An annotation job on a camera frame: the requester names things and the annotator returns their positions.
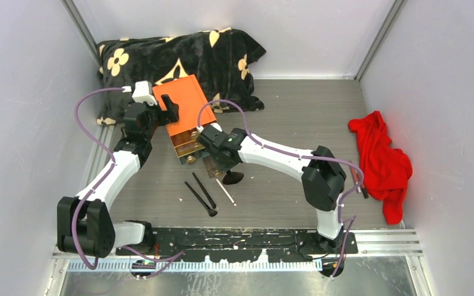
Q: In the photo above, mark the orange brown lip pen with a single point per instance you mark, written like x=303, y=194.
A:
x=362, y=187

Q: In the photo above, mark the black thin makeup brush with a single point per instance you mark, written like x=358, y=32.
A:
x=211, y=212

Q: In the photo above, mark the black floral plush blanket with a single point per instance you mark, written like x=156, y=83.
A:
x=219, y=59

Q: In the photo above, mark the black fan makeup brush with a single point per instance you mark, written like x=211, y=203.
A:
x=231, y=178

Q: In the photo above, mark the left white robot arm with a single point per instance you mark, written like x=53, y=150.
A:
x=84, y=225

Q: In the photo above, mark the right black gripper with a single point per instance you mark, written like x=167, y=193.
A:
x=223, y=166

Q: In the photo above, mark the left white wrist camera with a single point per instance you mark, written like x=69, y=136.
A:
x=142, y=93

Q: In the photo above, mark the orange drawer organizer box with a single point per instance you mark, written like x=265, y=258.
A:
x=187, y=93

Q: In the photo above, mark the small drawer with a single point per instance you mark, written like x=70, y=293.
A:
x=190, y=158
x=212, y=169

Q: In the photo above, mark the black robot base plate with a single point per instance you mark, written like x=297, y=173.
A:
x=236, y=245

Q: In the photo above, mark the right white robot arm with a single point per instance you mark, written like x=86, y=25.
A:
x=322, y=178

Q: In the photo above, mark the red cloth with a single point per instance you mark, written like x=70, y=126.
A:
x=387, y=170

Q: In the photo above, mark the white silver pencil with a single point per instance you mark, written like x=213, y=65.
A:
x=226, y=192

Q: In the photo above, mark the black round makeup brush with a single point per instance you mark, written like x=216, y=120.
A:
x=204, y=190

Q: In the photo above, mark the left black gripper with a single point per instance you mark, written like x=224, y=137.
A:
x=171, y=115

